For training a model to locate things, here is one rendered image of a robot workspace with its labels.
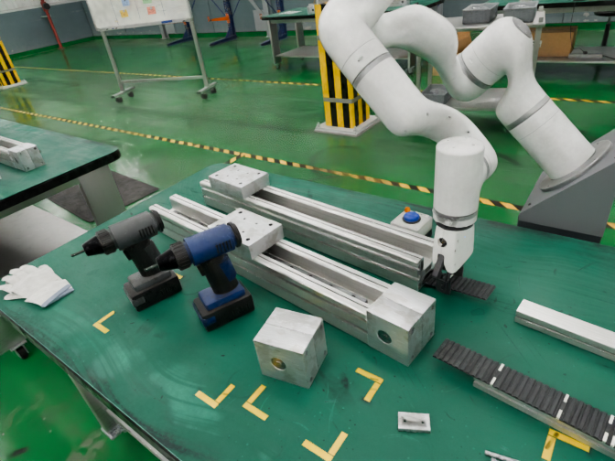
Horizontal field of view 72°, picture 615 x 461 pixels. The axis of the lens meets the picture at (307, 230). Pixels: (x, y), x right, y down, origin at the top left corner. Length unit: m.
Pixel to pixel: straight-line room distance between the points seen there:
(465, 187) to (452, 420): 0.40
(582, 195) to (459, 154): 0.49
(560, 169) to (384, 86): 0.59
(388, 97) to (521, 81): 0.47
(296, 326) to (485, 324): 0.38
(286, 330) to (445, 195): 0.39
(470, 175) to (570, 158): 0.48
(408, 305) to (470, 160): 0.28
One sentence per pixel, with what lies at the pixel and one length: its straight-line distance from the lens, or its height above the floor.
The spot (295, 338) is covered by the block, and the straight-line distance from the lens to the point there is 0.78.
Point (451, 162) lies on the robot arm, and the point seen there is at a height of 1.11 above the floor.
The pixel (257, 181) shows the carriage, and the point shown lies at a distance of 1.29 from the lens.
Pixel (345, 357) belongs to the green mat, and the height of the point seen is 0.78.
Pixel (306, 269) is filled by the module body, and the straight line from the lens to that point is 1.00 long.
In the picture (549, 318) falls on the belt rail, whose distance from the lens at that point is 0.95.
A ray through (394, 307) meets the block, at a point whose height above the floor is 0.87.
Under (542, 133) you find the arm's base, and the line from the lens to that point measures 1.24.
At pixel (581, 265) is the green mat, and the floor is 0.78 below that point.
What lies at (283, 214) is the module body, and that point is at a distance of 1.17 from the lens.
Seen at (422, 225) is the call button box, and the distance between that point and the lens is 1.11.
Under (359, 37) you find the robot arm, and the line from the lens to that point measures 0.86.
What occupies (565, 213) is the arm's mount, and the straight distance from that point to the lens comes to 1.24.
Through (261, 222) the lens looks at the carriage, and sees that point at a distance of 1.06.
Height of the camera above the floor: 1.44
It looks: 32 degrees down
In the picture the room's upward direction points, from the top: 8 degrees counter-clockwise
